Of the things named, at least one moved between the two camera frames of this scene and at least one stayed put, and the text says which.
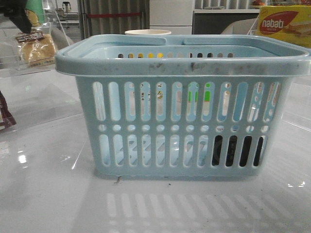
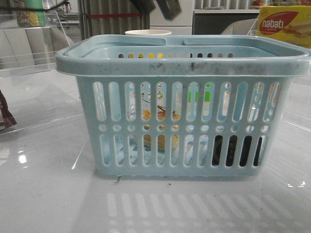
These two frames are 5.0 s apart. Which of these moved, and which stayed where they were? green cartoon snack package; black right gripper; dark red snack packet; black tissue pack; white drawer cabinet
Moved: black right gripper
Stayed: green cartoon snack package; white drawer cabinet; black tissue pack; dark red snack packet
